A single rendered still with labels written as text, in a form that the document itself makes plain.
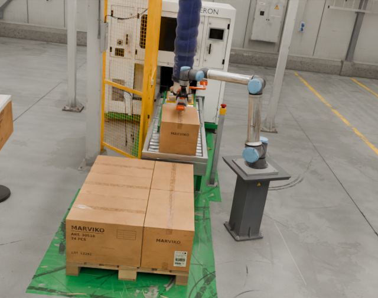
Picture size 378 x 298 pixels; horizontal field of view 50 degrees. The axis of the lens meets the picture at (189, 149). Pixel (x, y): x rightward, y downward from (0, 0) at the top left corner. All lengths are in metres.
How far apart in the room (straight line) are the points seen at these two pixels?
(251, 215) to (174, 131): 1.16
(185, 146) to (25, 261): 1.87
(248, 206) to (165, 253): 1.07
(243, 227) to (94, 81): 2.34
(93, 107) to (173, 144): 1.18
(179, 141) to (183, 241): 1.34
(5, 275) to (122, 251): 0.96
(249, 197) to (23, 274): 2.09
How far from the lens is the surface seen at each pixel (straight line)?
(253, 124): 3.55
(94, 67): 4.79
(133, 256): 3.37
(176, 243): 3.27
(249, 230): 4.16
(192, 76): 3.71
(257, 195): 3.96
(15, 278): 3.64
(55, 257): 3.78
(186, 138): 4.23
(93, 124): 4.99
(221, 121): 4.71
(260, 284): 3.70
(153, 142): 4.72
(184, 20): 4.15
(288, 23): 6.90
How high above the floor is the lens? 2.36
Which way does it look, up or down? 23 degrees down
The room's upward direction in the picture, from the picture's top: 7 degrees clockwise
